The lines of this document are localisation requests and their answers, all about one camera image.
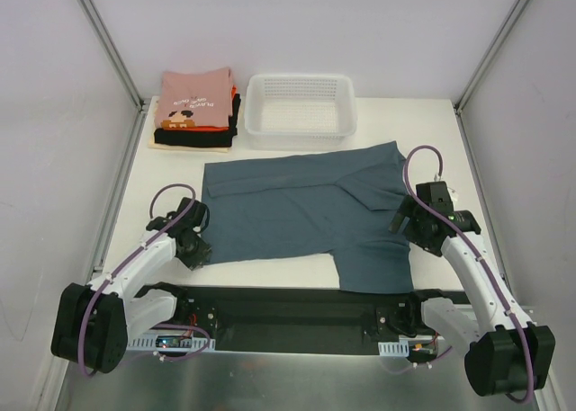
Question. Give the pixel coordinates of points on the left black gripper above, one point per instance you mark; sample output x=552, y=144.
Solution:
x=198, y=253

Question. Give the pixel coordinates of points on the left white cable duct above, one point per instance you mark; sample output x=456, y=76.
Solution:
x=166, y=342

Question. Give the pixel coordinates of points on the white plastic basket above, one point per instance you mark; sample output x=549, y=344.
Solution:
x=288, y=112

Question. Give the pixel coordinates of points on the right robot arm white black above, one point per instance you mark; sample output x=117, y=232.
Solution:
x=504, y=351

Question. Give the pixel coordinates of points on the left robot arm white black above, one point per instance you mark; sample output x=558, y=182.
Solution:
x=96, y=322

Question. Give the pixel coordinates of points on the blue-grey t shirt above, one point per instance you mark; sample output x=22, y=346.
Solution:
x=340, y=203

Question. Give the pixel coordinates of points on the right white cable duct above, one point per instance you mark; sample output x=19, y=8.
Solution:
x=400, y=349

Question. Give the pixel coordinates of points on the left aluminium side rail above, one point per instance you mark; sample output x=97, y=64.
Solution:
x=104, y=235

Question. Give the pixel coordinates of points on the black folded t shirt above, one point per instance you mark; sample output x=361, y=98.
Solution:
x=202, y=138

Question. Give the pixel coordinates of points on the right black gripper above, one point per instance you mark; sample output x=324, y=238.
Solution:
x=406, y=222

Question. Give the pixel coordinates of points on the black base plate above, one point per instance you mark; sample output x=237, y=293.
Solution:
x=303, y=321

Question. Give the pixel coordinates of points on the pink folded t shirt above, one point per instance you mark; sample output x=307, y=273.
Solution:
x=178, y=90

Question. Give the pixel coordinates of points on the aluminium frame post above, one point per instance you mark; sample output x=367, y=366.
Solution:
x=106, y=41
x=497, y=43

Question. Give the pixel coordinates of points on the left aluminium frame post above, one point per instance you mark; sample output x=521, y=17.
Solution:
x=106, y=41

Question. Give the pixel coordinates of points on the white cable duct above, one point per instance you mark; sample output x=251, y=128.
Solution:
x=166, y=342
x=400, y=349

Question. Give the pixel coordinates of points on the right aluminium frame post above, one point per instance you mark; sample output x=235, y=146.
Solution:
x=497, y=43

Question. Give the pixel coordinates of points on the orange folded t shirt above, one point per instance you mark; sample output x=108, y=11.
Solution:
x=204, y=115

